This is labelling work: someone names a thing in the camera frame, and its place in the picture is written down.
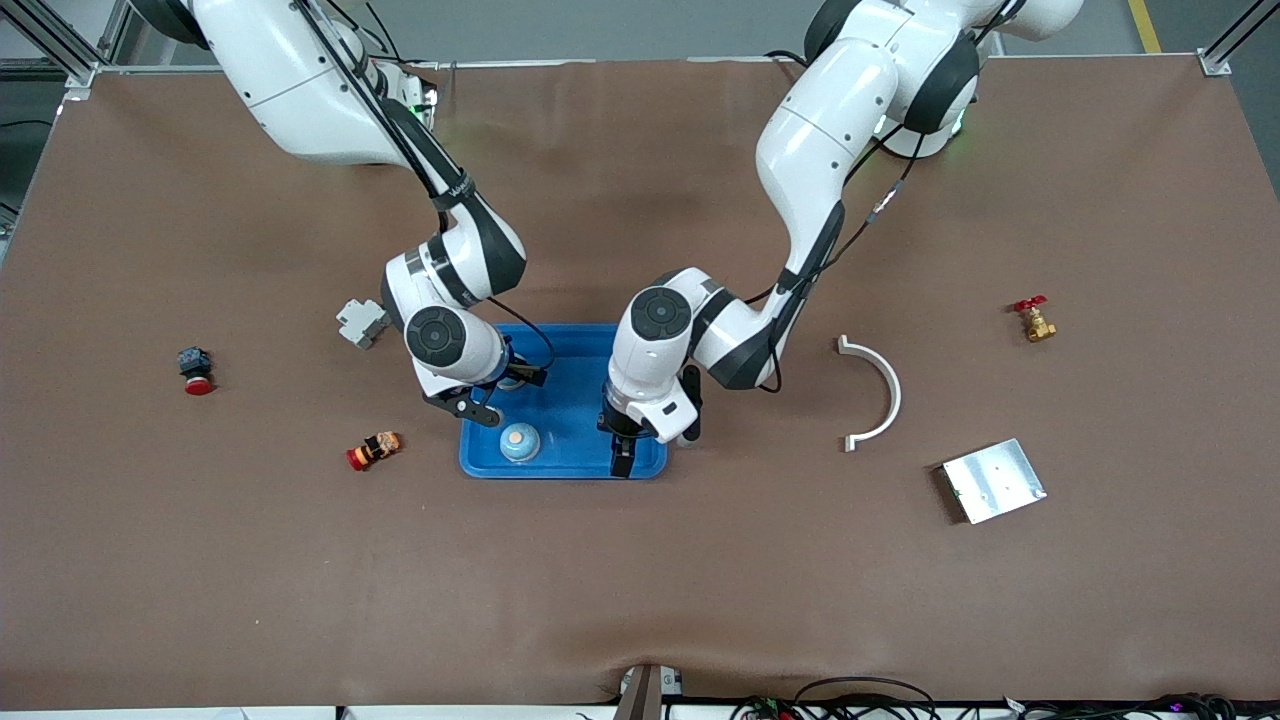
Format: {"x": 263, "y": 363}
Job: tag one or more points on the aluminium frame post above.
{"x": 82, "y": 74}
{"x": 1215, "y": 65}

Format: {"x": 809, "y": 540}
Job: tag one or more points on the square aluminium plate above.
{"x": 993, "y": 480}

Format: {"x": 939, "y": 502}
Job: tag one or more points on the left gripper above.
{"x": 621, "y": 450}

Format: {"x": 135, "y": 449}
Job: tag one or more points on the grey metal mount bracket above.
{"x": 645, "y": 695}

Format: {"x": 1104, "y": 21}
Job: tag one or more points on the red yellow emergency stop button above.
{"x": 374, "y": 450}

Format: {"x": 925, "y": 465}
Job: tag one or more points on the brown table cover sheet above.
{"x": 640, "y": 580}

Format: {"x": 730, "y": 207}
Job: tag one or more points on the red mushroom pushbutton black base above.
{"x": 195, "y": 368}

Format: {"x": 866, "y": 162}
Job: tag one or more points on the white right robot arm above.
{"x": 300, "y": 90}

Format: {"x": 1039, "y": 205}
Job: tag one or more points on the white circuit breaker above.
{"x": 358, "y": 322}

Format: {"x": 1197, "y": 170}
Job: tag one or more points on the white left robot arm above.
{"x": 830, "y": 130}

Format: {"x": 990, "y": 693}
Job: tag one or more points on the blue plastic tray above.
{"x": 570, "y": 420}

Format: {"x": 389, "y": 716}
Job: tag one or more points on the white curved plastic bracket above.
{"x": 896, "y": 395}

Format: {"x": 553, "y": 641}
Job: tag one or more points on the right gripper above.
{"x": 524, "y": 375}

